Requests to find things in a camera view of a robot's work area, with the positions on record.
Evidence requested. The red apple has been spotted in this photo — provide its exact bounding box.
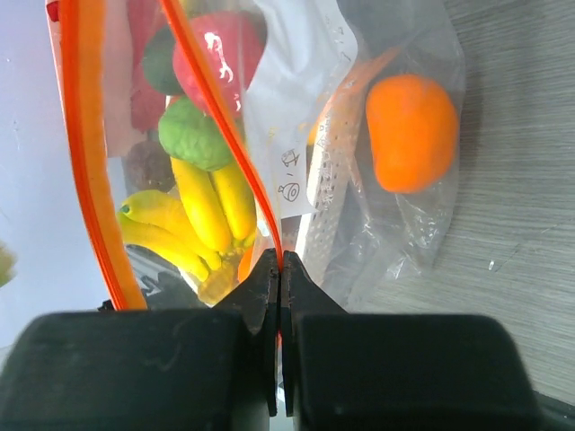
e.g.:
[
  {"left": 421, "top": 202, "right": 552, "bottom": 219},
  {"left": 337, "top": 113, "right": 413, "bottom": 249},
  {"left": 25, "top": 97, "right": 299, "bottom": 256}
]
[{"left": 189, "top": 11, "right": 264, "bottom": 119}]

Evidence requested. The clear zip top bag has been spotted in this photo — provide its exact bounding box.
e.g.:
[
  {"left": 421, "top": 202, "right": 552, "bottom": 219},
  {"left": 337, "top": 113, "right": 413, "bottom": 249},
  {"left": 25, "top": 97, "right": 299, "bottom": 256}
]
[{"left": 45, "top": 1, "right": 465, "bottom": 310}]

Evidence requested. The yellow banana bunch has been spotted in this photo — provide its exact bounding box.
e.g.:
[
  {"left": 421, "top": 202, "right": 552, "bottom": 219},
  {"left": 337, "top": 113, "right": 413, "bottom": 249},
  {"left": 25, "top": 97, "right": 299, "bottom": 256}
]
[{"left": 117, "top": 158, "right": 257, "bottom": 306}]

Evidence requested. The dark purple fig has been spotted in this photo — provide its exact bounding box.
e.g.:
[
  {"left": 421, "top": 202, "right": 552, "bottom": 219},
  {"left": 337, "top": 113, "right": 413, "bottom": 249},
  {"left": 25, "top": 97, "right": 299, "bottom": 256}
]
[{"left": 122, "top": 140, "right": 175, "bottom": 192}]

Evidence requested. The orange fruit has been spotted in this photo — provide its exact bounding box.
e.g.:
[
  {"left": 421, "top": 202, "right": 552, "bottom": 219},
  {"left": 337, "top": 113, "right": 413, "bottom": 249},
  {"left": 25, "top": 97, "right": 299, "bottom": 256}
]
[
  {"left": 366, "top": 74, "right": 459, "bottom": 194},
  {"left": 237, "top": 246, "right": 253, "bottom": 283}
]

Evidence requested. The small green cabbage ball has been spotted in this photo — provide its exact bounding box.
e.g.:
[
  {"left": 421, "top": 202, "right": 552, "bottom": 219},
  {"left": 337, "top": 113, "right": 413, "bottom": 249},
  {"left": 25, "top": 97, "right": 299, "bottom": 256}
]
[{"left": 158, "top": 97, "right": 234, "bottom": 172}]

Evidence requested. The red folded cloth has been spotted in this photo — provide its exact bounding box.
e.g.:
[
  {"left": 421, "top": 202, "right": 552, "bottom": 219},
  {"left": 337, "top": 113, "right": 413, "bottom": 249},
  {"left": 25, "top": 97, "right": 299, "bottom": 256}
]
[{"left": 128, "top": 0, "right": 165, "bottom": 132}]

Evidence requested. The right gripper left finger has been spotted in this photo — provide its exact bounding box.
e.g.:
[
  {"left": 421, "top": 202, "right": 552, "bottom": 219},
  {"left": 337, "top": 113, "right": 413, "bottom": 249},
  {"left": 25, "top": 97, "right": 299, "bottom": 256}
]
[{"left": 1, "top": 251, "right": 279, "bottom": 430}]

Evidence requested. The green avocado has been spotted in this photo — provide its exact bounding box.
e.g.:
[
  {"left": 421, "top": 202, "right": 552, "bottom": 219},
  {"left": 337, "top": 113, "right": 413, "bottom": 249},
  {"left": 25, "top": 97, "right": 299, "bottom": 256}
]
[{"left": 141, "top": 25, "right": 184, "bottom": 96}]

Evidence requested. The white perforated fruit basket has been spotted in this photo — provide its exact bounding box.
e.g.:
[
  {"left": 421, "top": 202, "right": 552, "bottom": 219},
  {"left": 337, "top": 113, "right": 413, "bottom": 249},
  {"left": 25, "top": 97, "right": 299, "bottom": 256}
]
[{"left": 295, "top": 47, "right": 400, "bottom": 285}]

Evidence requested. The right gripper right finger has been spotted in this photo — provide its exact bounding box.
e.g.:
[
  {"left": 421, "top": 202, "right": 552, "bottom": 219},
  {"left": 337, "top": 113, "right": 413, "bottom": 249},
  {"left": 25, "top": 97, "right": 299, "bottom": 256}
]
[{"left": 279, "top": 251, "right": 543, "bottom": 430}]

